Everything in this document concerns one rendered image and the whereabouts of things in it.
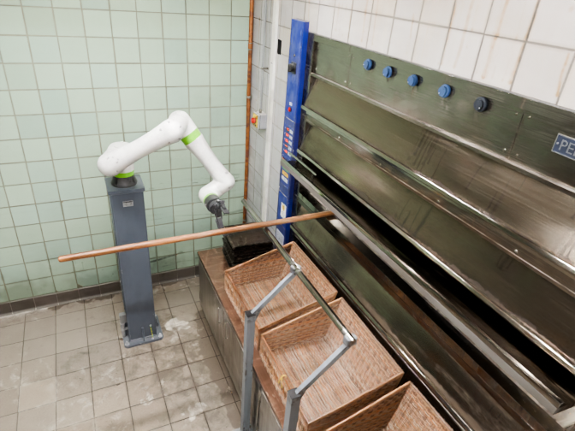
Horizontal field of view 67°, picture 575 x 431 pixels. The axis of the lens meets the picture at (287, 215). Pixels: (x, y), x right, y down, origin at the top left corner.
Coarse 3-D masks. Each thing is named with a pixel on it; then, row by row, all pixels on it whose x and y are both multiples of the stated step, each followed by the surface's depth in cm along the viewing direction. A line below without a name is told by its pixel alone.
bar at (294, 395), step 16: (272, 240) 221; (288, 256) 208; (320, 304) 181; (336, 320) 172; (352, 336) 164; (336, 352) 166; (320, 368) 166; (304, 384) 166; (288, 400) 167; (240, 416) 242; (288, 416) 170
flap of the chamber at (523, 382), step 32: (352, 224) 192; (384, 224) 200; (384, 256) 173; (416, 256) 177; (416, 288) 158; (448, 288) 159; (480, 320) 144; (512, 352) 132; (544, 352) 135; (544, 384) 122
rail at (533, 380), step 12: (324, 192) 214; (336, 204) 204; (348, 216) 195; (360, 228) 187; (372, 240) 180; (384, 252) 173; (420, 276) 158; (432, 288) 153; (444, 300) 147; (456, 312) 142; (468, 324) 138; (480, 336) 134; (492, 348) 131; (504, 360) 127; (516, 360) 126; (528, 372) 122; (540, 384) 118; (552, 396) 115
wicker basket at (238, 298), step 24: (240, 264) 270; (264, 264) 278; (288, 264) 283; (312, 264) 260; (240, 288) 275; (264, 288) 277; (288, 288) 279; (240, 312) 251; (264, 312) 258; (288, 312) 260
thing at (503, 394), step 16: (304, 192) 270; (320, 208) 253; (336, 224) 238; (352, 240) 224; (368, 256) 213; (384, 272) 202; (400, 288) 192; (416, 304) 183; (432, 320) 175; (448, 336) 168; (464, 336) 168; (464, 352) 162; (480, 352) 161; (480, 368) 155; (496, 368) 155; (496, 384) 150; (512, 384) 149; (512, 400) 145; (528, 400) 144; (528, 416) 140; (544, 416) 139
